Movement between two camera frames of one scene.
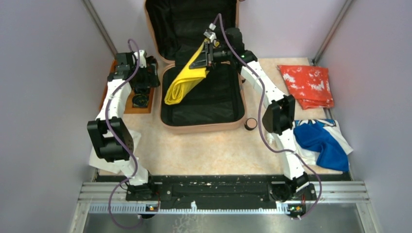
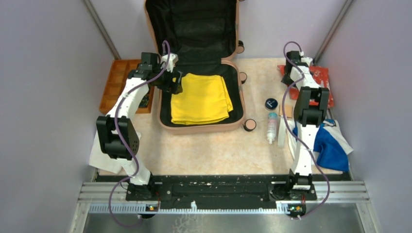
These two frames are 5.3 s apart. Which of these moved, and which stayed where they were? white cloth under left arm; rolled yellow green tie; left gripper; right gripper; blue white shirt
Moved: right gripper; left gripper
Stayed: rolled yellow green tie; white cloth under left arm; blue white shirt
